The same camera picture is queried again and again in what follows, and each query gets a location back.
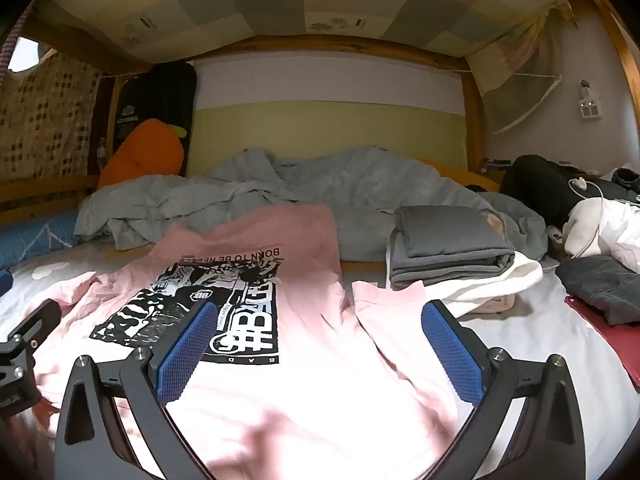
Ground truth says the white folded garment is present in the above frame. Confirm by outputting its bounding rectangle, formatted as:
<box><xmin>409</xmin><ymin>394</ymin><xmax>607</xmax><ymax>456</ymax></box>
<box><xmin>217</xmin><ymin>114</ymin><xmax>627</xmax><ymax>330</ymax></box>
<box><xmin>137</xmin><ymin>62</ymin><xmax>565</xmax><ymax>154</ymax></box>
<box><xmin>425</xmin><ymin>250</ymin><xmax>544</xmax><ymax>311</ymax></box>

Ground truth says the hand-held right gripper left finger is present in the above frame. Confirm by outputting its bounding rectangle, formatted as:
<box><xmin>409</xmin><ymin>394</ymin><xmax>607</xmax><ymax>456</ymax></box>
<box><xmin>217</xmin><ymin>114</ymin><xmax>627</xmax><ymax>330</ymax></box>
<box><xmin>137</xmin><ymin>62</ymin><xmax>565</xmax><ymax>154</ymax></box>
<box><xmin>54</xmin><ymin>301</ymin><xmax>219</xmax><ymax>480</ymax></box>

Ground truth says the white cable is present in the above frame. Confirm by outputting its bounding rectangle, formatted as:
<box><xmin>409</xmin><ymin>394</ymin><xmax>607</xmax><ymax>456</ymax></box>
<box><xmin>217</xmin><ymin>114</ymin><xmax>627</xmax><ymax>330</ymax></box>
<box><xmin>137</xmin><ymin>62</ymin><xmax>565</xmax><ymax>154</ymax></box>
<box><xmin>567</xmin><ymin>175</ymin><xmax>608</xmax><ymax>258</ymax></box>

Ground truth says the brown patterned curtain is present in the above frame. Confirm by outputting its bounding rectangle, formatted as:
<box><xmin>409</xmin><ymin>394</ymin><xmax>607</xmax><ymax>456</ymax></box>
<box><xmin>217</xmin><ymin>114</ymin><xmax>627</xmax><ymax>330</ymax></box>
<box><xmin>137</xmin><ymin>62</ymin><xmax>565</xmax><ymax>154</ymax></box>
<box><xmin>0</xmin><ymin>50</ymin><xmax>103</xmax><ymax>181</ymax></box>

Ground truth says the red book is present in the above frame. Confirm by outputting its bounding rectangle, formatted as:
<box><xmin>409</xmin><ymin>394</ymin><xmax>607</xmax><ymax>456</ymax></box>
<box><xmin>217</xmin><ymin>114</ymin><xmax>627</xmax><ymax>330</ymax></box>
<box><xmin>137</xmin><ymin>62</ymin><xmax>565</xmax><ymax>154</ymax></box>
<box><xmin>565</xmin><ymin>295</ymin><xmax>640</xmax><ymax>393</ymax></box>

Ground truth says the blue pillow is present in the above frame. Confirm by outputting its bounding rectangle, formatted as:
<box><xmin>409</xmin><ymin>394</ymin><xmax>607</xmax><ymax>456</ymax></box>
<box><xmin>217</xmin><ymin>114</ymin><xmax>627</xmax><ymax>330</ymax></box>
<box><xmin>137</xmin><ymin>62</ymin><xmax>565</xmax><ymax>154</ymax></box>
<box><xmin>0</xmin><ymin>210</ymin><xmax>81</xmax><ymax>271</ymax></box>

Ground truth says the dark grey garment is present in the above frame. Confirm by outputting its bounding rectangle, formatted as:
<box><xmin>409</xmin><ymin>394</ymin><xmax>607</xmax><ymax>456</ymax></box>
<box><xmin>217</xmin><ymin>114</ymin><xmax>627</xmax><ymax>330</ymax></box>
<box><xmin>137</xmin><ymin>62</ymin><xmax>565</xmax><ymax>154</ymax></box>
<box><xmin>555</xmin><ymin>255</ymin><xmax>640</xmax><ymax>326</ymax></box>

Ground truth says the grey-green duvet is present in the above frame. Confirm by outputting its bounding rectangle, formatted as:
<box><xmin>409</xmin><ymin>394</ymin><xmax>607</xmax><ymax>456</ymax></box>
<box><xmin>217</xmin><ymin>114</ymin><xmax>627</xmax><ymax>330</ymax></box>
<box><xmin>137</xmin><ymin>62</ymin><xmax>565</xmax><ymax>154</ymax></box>
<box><xmin>75</xmin><ymin>146</ymin><xmax>548</xmax><ymax>263</ymax></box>

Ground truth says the orange carrot plush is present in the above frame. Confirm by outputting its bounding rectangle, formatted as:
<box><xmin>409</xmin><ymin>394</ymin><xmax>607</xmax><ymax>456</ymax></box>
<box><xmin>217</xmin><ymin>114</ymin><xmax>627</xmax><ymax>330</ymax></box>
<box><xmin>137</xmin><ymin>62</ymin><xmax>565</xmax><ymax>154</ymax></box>
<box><xmin>97</xmin><ymin>119</ymin><xmax>187</xmax><ymax>190</ymax></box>

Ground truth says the folded grey clothes stack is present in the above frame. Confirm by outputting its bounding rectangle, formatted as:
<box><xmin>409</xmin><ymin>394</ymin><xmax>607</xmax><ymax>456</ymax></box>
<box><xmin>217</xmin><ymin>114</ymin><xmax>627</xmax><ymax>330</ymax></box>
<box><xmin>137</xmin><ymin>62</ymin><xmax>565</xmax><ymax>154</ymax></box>
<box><xmin>387</xmin><ymin>205</ymin><xmax>516</xmax><ymax>291</ymax></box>

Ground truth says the white wall socket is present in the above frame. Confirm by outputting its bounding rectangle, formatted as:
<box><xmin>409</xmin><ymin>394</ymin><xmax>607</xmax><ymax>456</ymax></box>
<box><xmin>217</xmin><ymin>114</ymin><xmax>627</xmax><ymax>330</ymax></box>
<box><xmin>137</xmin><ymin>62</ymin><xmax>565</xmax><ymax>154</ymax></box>
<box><xmin>575</xmin><ymin>80</ymin><xmax>601</xmax><ymax>122</ymax></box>

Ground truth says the black printed board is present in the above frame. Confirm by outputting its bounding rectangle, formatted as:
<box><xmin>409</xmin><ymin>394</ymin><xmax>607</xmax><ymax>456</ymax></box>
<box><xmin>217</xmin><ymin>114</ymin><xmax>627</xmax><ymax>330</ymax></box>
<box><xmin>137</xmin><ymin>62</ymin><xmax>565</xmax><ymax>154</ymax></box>
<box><xmin>112</xmin><ymin>62</ymin><xmax>197</xmax><ymax>171</ymax></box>

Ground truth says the beige folded garment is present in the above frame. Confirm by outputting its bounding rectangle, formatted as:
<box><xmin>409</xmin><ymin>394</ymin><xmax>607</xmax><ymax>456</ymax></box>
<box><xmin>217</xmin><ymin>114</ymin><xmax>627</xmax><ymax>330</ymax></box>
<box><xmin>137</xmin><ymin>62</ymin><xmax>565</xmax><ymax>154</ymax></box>
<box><xmin>470</xmin><ymin>294</ymin><xmax>516</xmax><ymax>316</ymax></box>

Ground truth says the white crumpled garment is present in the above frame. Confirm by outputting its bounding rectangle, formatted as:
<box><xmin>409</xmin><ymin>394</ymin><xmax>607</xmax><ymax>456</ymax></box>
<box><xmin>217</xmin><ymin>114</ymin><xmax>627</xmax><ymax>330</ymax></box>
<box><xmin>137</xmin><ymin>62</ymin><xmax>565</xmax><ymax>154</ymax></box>
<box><xmin>547</xmin><ymin>197</ymin><xmax>640</xmax><ymax>273</ymax></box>

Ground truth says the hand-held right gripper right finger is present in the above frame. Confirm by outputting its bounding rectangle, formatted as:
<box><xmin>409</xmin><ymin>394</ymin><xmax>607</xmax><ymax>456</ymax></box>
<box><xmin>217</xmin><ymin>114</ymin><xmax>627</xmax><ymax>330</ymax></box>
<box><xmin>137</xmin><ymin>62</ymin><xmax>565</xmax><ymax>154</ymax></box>
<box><xmin>421</xmin><ymin>299</ymin><xmax>588</xmax><ymax>480</ymax></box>

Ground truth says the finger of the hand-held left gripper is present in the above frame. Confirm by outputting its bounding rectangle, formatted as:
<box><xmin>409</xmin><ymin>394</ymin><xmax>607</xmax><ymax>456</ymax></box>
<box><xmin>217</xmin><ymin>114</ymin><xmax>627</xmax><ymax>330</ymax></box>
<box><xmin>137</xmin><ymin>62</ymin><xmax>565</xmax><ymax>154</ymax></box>
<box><xmin>0</xmin><ymin>299</ymin><xmax>62</xmax><ymax>396</ymax></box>

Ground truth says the black clothes heap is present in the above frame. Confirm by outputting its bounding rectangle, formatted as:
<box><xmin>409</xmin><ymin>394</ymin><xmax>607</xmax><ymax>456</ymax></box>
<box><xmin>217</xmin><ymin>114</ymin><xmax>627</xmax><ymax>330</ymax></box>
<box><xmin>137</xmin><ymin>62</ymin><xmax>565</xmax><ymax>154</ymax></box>
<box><xmin>500</xmin><ymin>155</ymin><xmax>640</xmax><ymax>231</ymax></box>

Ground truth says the sheer bed curtain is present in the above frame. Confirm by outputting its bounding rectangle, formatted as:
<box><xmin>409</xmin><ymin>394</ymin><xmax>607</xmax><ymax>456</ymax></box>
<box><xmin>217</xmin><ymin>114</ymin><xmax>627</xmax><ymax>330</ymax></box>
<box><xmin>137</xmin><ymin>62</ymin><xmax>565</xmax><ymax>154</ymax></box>
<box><xmin>470</xmin><ymin>5</ymin><xmax>576</xmax><ymax>136</ymax></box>

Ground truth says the grey printed bed sheet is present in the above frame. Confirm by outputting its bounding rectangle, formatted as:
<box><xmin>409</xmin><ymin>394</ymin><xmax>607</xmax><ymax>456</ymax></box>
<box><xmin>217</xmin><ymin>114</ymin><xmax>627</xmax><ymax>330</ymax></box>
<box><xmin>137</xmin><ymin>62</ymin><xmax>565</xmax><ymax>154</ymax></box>
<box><xmin>0</xmin><ymin>245</ymin><xmax>640</xmax><ymax>480</ymax></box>

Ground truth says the pink printed t-shirt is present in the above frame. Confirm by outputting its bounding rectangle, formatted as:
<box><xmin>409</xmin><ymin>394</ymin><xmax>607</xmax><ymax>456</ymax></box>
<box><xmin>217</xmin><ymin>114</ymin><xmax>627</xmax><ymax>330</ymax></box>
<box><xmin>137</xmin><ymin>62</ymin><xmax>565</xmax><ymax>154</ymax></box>
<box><xmin>15</xmin><ymin>205</ymin><xmax>461</xmax><ymax>480</ymax></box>

